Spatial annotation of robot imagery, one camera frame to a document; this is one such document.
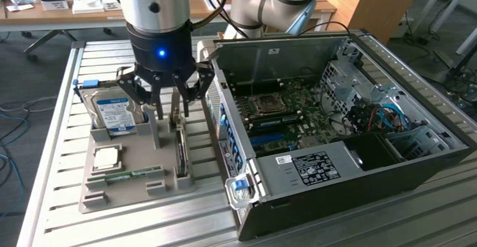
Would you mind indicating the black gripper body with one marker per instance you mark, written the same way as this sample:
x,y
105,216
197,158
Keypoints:
x,y
161,45

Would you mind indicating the graphics card with metal bracket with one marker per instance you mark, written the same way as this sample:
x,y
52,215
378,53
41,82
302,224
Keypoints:
x,y
181,152

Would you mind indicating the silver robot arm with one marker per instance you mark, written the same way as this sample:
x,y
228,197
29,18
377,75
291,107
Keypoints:
x,y
156,6

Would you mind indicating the hard disk with blue rails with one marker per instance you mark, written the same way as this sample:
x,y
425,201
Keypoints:
x,y
112,115

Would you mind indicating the metal CPU socket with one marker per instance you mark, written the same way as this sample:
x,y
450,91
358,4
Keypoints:
x,y
266,103

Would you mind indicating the stack of white papers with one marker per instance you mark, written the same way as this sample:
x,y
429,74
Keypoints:
x,y
210,4

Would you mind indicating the small white box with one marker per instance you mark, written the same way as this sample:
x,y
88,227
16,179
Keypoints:
x,y
108,5

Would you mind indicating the flat white box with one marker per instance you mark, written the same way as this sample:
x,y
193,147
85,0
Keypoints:
x,y
86,10

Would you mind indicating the grey parts rack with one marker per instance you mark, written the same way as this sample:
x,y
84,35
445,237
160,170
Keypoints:
x,y
149,157

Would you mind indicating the silver CPU chip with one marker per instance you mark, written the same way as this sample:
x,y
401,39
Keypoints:
x,y
105,159

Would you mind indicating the blue expansion slot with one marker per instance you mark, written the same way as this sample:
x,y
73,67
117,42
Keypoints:
x,y
269,140

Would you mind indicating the wooden desk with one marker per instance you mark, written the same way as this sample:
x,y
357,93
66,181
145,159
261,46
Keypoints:
x,y
56,15

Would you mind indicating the white box with black top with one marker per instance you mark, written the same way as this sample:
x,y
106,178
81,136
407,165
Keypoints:
x,y
53,2

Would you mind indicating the green motherboard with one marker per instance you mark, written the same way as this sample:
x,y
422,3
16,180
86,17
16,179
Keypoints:
x,y
315,118

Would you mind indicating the silver chipset heatsink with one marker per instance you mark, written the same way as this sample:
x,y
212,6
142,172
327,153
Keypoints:
x,y
311,142

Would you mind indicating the silver metal disk bay cage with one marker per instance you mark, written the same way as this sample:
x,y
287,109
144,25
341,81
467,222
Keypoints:
x,y
342,87

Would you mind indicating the blue case latch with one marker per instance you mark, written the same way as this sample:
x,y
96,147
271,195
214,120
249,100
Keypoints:
x,y
238,186

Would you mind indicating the white card with red mark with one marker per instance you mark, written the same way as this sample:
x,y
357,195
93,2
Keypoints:
x,y
18,7

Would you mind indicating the grey power supply unit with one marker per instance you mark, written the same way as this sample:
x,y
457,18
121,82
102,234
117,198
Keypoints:
x,y
282,180

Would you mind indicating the wooden cabinet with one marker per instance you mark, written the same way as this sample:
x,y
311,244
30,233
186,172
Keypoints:
x,y
371,6

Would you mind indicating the black open PC case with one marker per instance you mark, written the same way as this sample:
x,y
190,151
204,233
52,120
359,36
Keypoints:
x,y
334,202

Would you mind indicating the white table frame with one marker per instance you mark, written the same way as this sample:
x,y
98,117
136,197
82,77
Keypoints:
x,y
447,6

